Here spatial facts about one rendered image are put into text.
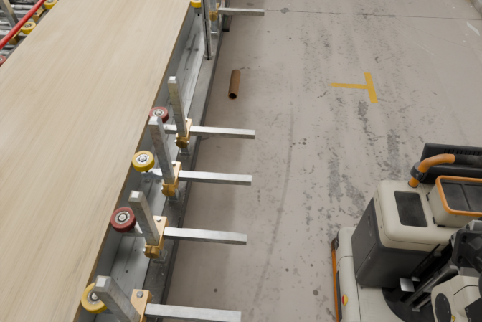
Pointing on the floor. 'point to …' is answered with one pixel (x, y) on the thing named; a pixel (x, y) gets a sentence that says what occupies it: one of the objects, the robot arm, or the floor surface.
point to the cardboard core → (234, 84)
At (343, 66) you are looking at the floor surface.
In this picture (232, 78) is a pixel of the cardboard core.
